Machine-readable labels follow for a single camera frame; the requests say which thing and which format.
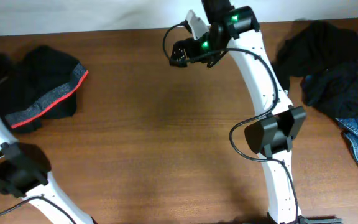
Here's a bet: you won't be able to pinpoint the black pants with red waistband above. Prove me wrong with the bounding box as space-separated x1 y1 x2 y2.
0 45 89 133

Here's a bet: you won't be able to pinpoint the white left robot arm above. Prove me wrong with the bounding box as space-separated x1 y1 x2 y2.
0 45 94 223

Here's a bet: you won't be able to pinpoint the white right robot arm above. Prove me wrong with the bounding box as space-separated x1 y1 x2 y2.
166 1 306 223

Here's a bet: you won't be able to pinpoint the black knit garment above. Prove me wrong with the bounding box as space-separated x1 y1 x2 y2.
273 21 358 90

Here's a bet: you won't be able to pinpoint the black folded cloth pile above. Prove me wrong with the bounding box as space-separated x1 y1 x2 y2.
0 53 24 104

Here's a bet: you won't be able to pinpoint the black metal rail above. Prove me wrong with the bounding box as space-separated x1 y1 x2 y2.
299 217 343 224

